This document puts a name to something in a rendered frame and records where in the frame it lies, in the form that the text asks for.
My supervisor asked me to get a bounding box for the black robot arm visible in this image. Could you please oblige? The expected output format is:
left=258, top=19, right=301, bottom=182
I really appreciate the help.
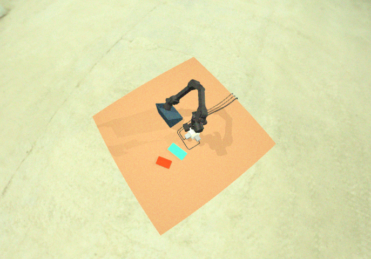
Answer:
left=162, top=79, right=208, bottom=133

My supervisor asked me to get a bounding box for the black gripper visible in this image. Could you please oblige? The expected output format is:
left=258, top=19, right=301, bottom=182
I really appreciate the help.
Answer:
left=183, top=120, right=207, bottom=132

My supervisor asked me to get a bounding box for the orange flat rectangular block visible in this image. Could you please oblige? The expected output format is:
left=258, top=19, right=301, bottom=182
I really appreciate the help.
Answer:
left=156, top=156, right=172, bottom=169

